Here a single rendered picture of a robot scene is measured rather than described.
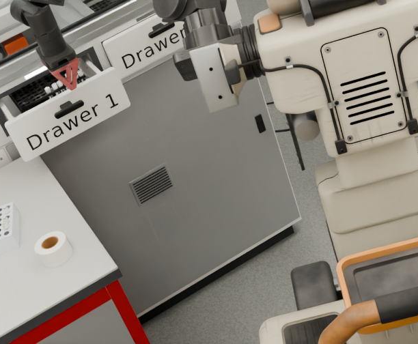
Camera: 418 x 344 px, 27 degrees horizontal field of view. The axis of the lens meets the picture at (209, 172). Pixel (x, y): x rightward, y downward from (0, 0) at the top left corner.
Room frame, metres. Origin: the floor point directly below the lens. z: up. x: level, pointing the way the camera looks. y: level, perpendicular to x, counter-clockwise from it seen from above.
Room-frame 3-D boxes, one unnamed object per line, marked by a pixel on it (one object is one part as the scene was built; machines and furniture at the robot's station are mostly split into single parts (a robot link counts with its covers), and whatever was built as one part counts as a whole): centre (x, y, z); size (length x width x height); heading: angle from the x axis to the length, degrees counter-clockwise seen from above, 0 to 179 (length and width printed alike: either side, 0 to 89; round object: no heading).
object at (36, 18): (1.77, 0.23, 1.13); 0.07 x 0.06 x 0.07; 25
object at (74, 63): (1.77, 0.22, 1.00); 0.07 x 0.07 x 0.09; 16
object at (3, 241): (1.58, 0.48, 0.78); 0.12 x 0.08 x 0.04; 178
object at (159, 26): (1.99, -0.01, 0.91); 0.07 x 0.04 x 0.01; 105
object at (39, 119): (1.80, 0.26, 0.87); 0.29 x 0.02 x 0.11; 105
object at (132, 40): (2.02, 0.00, 0.87); 0.29 x 0.02 x 0.11; 105
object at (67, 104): (1.77, 0.25, 0.91); 0.07 x 0.04 x 0.01; 105
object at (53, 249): (1.44, 0.36, 0.78); 0.07 x 0.07 x 0.04
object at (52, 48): (1.77, 0.22, 1.07); 0.10 x 0.07 x 0.07; 16
